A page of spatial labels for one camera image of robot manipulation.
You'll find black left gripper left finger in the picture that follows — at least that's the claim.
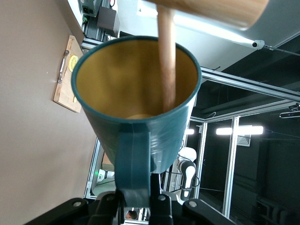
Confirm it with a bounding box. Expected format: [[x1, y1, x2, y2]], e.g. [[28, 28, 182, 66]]
[[23, 189, 125, 225]]

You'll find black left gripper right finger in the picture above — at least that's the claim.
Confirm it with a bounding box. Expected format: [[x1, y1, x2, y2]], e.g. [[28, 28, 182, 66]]
[[150, 173, 235, 225]]

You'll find teal cup yellow inside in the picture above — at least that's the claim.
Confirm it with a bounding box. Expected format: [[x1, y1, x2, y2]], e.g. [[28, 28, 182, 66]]
[[71, 35, 203, 209]]

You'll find wooden mug rack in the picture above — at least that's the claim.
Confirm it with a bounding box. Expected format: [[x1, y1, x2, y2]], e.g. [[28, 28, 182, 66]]
[[145, 0, 270, 112]]

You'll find dark haired person head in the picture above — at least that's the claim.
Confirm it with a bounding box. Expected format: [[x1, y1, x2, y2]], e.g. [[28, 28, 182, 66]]
[[125, 210, 139, 221]]

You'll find yellow lemon slice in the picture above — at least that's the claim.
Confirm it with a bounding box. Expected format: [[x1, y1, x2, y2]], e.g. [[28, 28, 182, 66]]
[[68, 54, 79, 73]]

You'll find long ceiling light strip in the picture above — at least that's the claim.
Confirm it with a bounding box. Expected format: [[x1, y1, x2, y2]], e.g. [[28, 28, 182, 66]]
[[172, 13, 255, 46]]

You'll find black box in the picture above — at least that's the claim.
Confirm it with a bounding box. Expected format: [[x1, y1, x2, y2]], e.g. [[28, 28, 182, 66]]
[[97, 6, 121, 38]]

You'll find grey power supply unit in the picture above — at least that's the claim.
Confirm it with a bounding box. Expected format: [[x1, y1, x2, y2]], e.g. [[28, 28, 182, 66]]
[[81, 0, 102, 18]]

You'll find bamboo cutting board metal handle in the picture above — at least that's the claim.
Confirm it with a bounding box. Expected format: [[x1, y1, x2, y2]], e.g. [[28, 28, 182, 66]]
[[53, 35, 84, 113]]

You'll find black camera on mount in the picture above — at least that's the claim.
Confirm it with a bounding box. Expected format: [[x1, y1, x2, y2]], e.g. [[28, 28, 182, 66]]
[[279, 102, 300, 120]]

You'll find white dome camera on pole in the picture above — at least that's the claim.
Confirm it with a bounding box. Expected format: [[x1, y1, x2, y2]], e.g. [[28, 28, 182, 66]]
[[251, 39, 300, 57]]

